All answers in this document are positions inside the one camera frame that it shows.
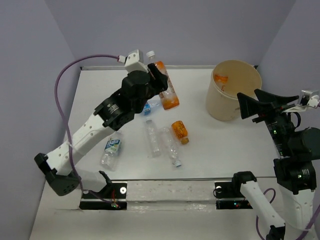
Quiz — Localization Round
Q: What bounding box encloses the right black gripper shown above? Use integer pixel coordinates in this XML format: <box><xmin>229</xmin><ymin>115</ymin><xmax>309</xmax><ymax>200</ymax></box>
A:
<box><xmin>236</xmin><ymin>87</ymin><xmax>299</xmax><ymax>154</ymax></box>

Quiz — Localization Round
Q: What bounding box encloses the tall orange label bottle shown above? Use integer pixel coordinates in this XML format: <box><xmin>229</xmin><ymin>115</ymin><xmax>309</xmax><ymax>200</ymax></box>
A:
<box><xmin>145</xmin><ymin>50</ymin><xmax>180</xmax><ymax>111</ymax></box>

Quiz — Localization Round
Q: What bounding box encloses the orange bottle white cap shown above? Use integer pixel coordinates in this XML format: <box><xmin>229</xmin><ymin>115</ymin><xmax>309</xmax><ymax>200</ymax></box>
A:
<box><xmin>213</xmin><ymin>74</ymin><xmax>229</xmax><ymax>84</ymax></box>

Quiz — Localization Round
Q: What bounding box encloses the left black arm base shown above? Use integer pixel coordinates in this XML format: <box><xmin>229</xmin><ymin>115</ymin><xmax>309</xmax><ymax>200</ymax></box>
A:
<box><xmin>79</xmin><ymin>171</ymin><xmax>128</xmax><ymax>211</ymax></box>

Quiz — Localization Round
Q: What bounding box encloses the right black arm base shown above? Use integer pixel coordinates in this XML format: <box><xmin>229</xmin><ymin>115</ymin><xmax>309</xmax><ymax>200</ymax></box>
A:
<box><xmin>212</xmin><ymin>171</ymin><xmax>257</xmax><ymax>210</ymax></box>

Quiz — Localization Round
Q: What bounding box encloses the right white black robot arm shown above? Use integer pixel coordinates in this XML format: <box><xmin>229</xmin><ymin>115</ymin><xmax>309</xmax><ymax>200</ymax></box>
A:
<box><xmin>230</xmin><ymin>89</ymin><xmax>320</xmax><ymax>240</ymax></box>

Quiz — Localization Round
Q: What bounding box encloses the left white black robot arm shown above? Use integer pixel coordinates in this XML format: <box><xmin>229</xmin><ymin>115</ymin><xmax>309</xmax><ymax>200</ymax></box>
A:
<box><xmin>34</xmin><ymin>63</ymin><xmax>168</xmax><ymax>198</ymax></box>

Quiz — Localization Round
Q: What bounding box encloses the beige round bin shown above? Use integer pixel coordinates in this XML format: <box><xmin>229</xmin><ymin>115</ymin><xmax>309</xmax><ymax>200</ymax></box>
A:
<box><xmin>205</xmin><ymin>60</ymin><xmax>262</xmax><ymax>122</ymax></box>

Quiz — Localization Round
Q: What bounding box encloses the blue label small bottle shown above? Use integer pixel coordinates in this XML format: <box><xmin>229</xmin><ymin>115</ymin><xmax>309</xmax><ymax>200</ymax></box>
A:
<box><xmin>142</xmin><ymin>100</ymin><xmax>162</xmax><ymax>116</ymax></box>

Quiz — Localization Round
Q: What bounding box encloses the short orange bottle orange cap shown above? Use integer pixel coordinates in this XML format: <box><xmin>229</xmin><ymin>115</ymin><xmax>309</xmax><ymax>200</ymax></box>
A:
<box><xmin>171</xmin><ymin>120</ymin><xmax>189</xmax><ymax>145</ymax></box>

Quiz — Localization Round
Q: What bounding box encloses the clear bottle without cap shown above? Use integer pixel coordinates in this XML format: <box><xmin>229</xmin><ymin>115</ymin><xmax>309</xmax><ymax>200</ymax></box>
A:
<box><xmin>145</xmin><ymin>119</ymin><xmax>161</xmax><ymax>158</ymax></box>

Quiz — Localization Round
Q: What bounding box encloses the clear bottle blue cap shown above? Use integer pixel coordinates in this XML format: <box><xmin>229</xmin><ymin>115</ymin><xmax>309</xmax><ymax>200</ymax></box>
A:
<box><xmin>160</xmin><ymin>127</ymin><xmax>182</xmax><ymax>168</ymax></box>

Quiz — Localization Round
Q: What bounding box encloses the green label water bottle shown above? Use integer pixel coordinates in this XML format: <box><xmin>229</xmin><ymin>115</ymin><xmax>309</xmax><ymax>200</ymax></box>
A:
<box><xmin>100</xmin><ymin>131</ymin><xmax>123</xmax><ymax>171</ymax></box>

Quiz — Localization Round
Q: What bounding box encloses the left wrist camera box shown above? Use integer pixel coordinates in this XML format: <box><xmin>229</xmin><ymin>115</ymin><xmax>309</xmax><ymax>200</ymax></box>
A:
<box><xmin>124</xmin><ymin>49</ymin><xmax>148</xmax><ymax>73</ymax></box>

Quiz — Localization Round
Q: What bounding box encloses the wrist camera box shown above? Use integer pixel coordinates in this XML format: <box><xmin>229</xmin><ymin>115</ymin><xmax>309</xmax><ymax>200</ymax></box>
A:
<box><xmin>290</xmin><ymin>90</ymin><xmax>320</xmax><ymax>113</ymax></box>
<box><xmin>124</xmin><ymin>49</ymin><xmax>148</xmax><ymax>73</ymax></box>

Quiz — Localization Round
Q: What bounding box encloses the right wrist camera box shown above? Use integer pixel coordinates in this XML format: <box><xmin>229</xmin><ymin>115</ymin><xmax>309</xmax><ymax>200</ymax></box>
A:
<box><xmin>290</xmin><ymin>90</ymin><xmax>320</xmax><ymax>113</ymax></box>

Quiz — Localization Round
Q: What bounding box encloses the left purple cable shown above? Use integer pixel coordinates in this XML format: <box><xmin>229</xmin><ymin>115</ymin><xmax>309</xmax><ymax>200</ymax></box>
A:
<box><xmin>54</xmin><ymin>53</ymin><xmax>126</xmax><ymax>198</ymax></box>

